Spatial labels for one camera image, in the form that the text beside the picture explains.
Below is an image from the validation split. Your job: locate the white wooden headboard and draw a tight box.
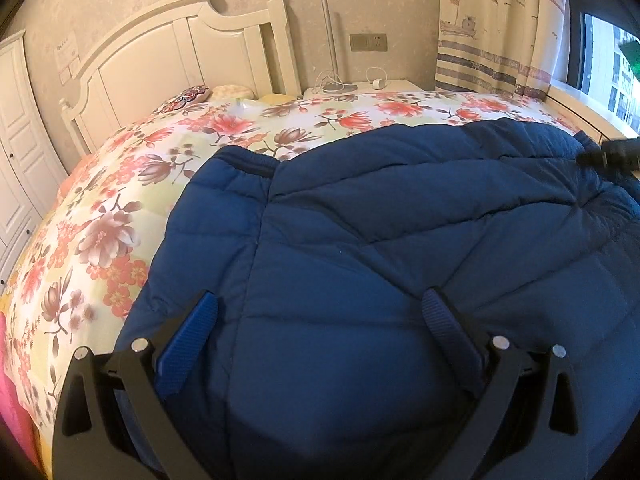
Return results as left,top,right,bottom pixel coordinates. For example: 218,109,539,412
60,0,304,159

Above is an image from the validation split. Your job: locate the white paper notice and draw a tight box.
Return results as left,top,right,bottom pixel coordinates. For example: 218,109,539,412
53,32,79,69

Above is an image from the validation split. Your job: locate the floral quilt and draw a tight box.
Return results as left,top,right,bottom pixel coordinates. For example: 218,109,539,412
0,87,583,468

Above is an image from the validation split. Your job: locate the white charger with cable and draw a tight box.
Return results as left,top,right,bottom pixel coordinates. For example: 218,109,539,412
364,66,389,92

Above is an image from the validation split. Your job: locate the cream windowsill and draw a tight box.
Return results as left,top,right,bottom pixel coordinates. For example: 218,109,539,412
546,82,640,142

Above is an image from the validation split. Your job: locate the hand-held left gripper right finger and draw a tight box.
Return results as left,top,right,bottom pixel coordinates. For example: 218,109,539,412
421,287,592,480

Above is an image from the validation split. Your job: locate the dark framed window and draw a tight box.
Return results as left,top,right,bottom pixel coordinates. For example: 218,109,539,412
564,0,640,137

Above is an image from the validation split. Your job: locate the yellow pillow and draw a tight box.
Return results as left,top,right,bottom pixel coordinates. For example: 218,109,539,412
256,92,302,107

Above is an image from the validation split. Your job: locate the brown wall socket plate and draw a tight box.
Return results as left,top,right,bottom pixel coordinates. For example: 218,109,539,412
349,33,389,53

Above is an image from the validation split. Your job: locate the cream pillow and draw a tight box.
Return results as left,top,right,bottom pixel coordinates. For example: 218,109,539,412
208,83,257,103

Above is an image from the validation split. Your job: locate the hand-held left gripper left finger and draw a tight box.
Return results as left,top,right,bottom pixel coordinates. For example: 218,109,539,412
52,290,219,480

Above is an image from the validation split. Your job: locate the white stick lamp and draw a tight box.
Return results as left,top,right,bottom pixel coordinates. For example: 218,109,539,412
316,0,359,96

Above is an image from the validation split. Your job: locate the printed curtain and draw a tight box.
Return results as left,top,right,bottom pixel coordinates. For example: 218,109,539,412
434,0,572,99

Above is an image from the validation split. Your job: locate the white nightstand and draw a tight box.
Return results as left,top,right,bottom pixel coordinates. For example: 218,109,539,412
301,80,419,102

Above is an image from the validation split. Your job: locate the pink cloth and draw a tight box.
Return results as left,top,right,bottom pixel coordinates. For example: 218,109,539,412
0,310,43,463

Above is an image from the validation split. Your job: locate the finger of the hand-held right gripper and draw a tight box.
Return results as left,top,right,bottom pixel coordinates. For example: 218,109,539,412
575,138,640,172

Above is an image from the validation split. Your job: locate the white wardrobe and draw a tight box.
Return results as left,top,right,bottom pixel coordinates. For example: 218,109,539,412
0,30,69,287

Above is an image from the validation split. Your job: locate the blue puffer jacket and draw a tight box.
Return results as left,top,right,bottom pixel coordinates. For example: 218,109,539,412
112,119,640,480

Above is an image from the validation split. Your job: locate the purple patterned pillow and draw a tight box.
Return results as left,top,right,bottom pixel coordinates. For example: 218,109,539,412
149,85,212,114

